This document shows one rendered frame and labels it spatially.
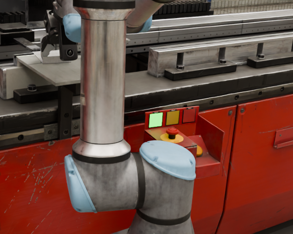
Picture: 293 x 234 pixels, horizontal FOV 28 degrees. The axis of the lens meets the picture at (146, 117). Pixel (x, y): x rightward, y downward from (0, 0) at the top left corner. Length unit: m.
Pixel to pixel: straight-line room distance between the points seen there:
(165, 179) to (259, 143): 1.24
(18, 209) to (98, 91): 0.82
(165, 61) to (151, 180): 0.97
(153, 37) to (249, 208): 0.81
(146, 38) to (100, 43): 1.26
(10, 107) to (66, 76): 0.22
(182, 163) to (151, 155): 0.06
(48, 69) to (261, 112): 0.95
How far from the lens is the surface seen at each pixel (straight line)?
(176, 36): 2.41
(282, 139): 2.45
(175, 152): 1.19
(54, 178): 1.84
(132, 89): 1.93
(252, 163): 2.38
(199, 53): 2.16
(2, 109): 1.73
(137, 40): 2.30
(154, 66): 2.07
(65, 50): 1.60
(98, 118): 1.10
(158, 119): 1.86
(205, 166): 1.84
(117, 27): 1.08
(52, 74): 1.64
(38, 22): 1.82
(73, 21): 1.43
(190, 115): 1.92
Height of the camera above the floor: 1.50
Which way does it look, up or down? 21 degrees down
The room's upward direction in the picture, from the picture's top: 4 degrees clockwise
